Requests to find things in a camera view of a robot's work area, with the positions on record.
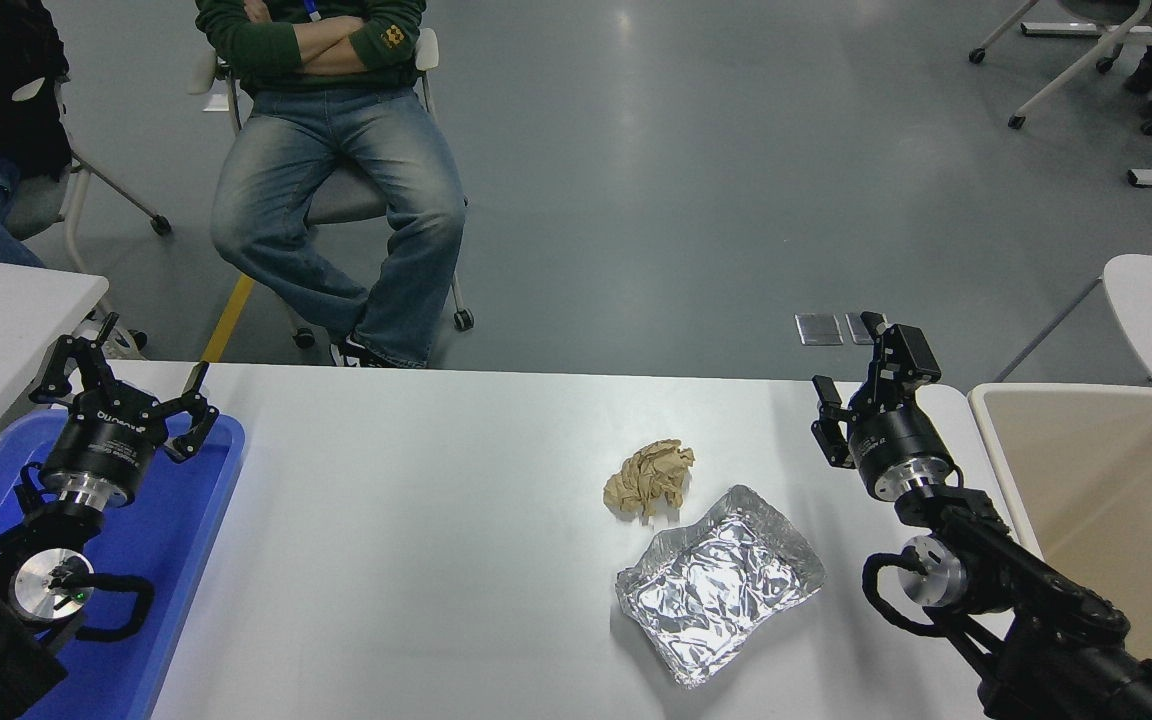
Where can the foil tray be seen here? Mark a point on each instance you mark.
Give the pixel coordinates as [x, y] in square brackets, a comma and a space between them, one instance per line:
[716, 585]

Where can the person's left hand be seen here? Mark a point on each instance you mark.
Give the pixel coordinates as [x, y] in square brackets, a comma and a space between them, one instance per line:
[257, 9]

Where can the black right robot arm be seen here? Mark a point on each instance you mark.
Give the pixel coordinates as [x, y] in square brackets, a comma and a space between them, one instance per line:
[1046, 610]

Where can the silver floor plate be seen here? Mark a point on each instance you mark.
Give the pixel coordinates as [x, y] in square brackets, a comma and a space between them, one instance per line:
[853, 332]
[820, 330]

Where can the large pale bin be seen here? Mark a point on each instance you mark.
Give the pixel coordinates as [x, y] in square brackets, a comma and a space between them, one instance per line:
[1116, 480]

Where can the person's right forearm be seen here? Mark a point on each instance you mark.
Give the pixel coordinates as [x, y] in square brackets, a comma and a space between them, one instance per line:
[334, 30]

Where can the crumpled tan paper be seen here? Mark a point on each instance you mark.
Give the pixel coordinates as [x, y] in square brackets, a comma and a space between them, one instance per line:
[648, 478]

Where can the person's left forearm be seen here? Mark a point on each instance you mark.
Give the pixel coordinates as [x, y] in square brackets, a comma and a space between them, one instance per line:
[331, 64]

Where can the grey chair with white frame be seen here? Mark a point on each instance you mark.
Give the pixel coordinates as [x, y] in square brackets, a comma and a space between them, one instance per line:
[31, 205]

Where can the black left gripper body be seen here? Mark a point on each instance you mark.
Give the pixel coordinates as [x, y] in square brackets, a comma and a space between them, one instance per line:
[101, 445]

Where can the short white floor bar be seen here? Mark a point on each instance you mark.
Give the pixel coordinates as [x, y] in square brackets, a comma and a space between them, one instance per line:
[1056, 29]

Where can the blue plastic tray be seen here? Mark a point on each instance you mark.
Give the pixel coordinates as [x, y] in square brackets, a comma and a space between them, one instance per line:
[166, 560]

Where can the white-framed wheeled chair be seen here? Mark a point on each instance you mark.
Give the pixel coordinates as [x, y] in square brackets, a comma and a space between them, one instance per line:
[1076, 65]

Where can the grey swivel chair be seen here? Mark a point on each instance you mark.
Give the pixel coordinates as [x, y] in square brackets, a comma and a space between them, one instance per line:
[346, 205]

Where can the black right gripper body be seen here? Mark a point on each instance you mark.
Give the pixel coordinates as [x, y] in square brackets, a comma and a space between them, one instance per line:
[896, 440]

